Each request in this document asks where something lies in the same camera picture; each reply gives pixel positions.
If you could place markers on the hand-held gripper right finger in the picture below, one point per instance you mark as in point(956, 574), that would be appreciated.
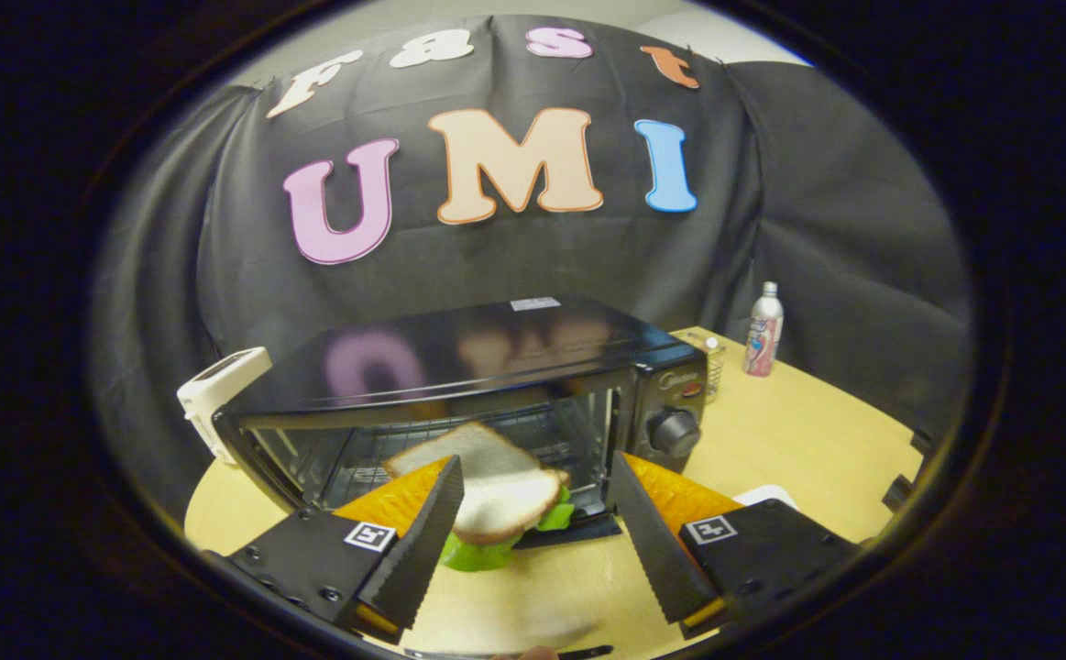
point(652, 550)

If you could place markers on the black toaster oven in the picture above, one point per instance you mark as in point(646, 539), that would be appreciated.
point(496, 353)

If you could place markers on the white pop-up toaster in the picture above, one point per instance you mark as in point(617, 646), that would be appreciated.
point(212, 390)

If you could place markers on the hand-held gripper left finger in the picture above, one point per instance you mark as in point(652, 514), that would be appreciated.
point(418, 550)

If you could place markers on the pink and white bottle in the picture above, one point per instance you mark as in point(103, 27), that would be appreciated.
point(763, 335)

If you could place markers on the white rectangular dish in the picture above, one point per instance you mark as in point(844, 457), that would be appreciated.
point(766, 496)

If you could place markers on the black backdrop cloth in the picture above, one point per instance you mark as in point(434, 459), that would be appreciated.
point(826, 183)

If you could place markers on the white bread lettuce sandwich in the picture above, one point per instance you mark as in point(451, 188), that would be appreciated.
point(505, 490)

